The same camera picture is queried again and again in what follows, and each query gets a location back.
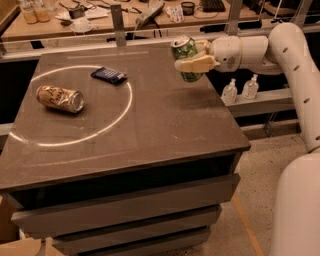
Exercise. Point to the green soda can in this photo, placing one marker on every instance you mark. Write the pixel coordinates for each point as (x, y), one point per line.
(183, 47)

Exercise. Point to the clear sanitizer bottle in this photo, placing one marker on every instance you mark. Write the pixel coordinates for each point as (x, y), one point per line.
(250, 88)
(229, 93)

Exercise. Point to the small black device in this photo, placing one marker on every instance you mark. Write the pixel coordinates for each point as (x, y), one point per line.
(76, 12)

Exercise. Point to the right clear sanitizer bottle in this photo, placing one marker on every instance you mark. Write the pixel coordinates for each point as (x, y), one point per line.
(250, 88)

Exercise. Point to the orange soda can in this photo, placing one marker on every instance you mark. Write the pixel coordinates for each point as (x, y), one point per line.
(60, 98)

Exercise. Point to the dark blue snack packet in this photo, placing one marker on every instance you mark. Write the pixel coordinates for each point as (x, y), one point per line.
(109, 75)

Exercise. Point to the grey drawer cabinet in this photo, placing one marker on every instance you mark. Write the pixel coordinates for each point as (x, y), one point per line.
(143, 168)

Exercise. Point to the small black bowl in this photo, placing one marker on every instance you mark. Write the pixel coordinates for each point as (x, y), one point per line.
(188, 8)

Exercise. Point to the metal upright bracket left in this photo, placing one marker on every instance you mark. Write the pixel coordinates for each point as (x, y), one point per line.
(118, 25)

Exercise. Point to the metal upright bracket right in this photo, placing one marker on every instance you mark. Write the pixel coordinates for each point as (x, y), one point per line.
(231, 27)

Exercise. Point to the white patterned card box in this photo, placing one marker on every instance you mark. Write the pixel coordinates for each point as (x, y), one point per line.
(175, 14)

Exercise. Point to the metal upright bracket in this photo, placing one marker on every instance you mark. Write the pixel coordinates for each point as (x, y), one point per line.
(231, 27)
(118, 25)

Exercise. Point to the orange liquid jar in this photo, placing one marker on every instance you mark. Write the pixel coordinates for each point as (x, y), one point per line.
(27, 11)
(40, 10)

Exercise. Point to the black keyboard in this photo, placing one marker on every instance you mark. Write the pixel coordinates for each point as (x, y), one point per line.
(212, 5)

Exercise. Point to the orange liquid jar right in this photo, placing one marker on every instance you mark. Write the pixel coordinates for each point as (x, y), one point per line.
(40, 10)

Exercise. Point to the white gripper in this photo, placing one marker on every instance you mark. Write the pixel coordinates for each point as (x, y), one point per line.
(226, 50)

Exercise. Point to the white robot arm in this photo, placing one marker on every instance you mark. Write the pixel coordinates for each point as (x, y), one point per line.
(296, 216)

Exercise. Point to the orange liquid jar left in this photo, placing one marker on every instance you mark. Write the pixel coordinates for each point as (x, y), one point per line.
(27, 11)

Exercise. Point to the left clear sanitizer bottle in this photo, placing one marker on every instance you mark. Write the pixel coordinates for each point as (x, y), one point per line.
(229, 93)

